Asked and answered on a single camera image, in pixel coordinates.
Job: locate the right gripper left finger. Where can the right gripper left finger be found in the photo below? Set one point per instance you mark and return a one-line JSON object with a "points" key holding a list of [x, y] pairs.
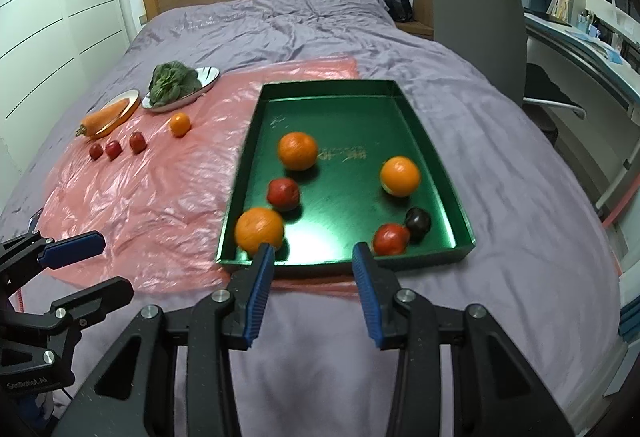
{"points": [[131, 391]]}

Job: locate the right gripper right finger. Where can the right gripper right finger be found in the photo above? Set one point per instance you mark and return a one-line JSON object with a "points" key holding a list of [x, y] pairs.
{"points": [[496, 391]]}

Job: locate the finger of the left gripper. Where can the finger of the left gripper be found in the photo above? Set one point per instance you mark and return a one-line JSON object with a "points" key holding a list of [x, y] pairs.
{"points": [[50, 336], [25, 256]]}

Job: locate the small red fruit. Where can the small red fruit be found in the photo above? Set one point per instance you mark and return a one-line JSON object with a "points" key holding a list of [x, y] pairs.
{"points": [[95, 152]]}

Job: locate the red apple with stem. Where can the red apple with stem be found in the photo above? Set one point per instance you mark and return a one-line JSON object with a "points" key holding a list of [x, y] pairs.
{"points": [[137, 142]]}

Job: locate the dark purple plum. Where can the dark purple plum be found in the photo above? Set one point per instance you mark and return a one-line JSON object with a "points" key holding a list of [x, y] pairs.
{"points": [[418, 222]]}

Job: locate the large orange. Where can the large orange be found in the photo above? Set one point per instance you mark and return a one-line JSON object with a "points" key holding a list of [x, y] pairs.
{"points": [[297, 151], [400, 177]]}

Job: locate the small orange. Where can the small orange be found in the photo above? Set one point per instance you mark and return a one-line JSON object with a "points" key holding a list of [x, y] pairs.
{"points": [[179, 124]]}

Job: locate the pink plastic sheet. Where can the pink plastic sheet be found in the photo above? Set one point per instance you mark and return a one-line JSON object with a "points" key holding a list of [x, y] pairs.
{"points": [[160, 211]]}

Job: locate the orange carrot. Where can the orange carrot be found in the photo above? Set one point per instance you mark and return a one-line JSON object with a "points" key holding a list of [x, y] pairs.
{"points": [[95, 122]]}

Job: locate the orange rimmed plate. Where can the orange rimmed plate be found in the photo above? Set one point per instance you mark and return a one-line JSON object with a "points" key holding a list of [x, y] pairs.
{"points": [[134, 101]]}

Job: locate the green leafy cabbage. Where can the green leafy cabbage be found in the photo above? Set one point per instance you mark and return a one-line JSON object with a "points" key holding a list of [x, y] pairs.
{"points": [[171, 81]]}

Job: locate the white wardrobe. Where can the white wardrobe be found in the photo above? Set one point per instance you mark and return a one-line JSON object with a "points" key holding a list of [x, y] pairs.
{"points": [[52, 52]]}

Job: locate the green metal tray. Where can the green metal tray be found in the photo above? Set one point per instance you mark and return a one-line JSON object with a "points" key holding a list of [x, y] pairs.
{"points": [[358, 125]]}

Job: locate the white patterned plate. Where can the white patterned plate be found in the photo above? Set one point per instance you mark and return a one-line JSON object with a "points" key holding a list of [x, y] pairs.
{"points": [[207, 76]]}

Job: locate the white desk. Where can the white desk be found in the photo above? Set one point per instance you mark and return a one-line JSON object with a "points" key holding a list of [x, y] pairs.
{"points": [[599, 131]]}

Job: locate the wooden nightstand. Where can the wooden nightstand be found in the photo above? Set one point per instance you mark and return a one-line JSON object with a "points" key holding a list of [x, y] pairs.
{"points": [[422, 24]]}

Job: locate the grey office chair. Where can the grey office chair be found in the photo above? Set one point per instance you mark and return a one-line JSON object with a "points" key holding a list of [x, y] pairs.
{"points": [[491, 35]]}

